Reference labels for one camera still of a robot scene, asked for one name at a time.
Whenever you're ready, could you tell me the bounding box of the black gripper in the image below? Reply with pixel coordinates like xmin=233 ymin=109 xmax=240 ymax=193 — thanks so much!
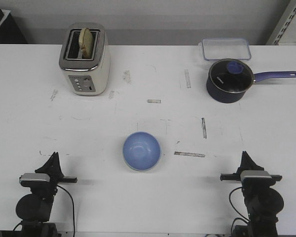
xmin=220 ymin=151 xmax=283 ymax=198
xmin=34 ymin=152 xmax=77 ymax=200

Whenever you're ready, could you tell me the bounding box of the blue bowl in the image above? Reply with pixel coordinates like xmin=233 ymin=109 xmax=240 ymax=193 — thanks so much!
xmin=122 ymin=131 xmax=161 ymax=171

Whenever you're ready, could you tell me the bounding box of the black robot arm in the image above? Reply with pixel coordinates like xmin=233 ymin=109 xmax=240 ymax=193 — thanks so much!
xmin=12 ymin=151 xmax=239 ymax=237
xmin=220 ymin=151 xmax=284 ymax=237

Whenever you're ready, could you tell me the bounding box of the dark blue saucepan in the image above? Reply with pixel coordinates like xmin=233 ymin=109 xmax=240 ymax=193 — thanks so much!
xmin=206 ymin=58 xmax=296 ymax=104

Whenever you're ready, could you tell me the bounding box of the glass pot lid blue knob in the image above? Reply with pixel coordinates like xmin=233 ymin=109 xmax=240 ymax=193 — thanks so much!
xmin=209 ymin=59 xmax=254 ymax=93

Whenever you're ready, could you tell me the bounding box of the cream silver toaster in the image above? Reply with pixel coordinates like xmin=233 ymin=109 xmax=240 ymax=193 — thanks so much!
xmin=59 ymin=23 xmax=111 ymax=96

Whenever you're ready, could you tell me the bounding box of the clear plastic container blue rim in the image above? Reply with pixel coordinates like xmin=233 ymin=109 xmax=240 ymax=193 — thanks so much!
xmin=198 ymin=38 xmax=251 ymax=61

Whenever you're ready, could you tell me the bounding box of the toast slice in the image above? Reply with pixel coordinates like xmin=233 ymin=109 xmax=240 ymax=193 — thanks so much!
xmin=78 ymin=28 xmax=94 ymax=59

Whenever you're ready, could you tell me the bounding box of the white slotted shelf upright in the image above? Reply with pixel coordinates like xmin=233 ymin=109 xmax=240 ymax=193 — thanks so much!
xmin=265 ymin=0 xmax=296 ymax=45

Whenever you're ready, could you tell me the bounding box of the black box with white edge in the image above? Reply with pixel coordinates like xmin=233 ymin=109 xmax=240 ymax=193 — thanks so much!
xmin=0 ymin=9 xmax=28 ymax=44

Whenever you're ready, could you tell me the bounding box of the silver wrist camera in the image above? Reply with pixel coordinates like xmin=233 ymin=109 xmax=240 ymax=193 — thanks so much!
xmin=19 ymin=173 xmax=50 ymax=188
xmin=240 ymin=170 xmax=272 ymax=183

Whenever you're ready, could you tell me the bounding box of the black camera cable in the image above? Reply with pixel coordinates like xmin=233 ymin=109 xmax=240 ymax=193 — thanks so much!
xmin=56 ymin=185 xmax=76 ymax=235
xmin=228 ymin=186 xmax=252 ymax=232

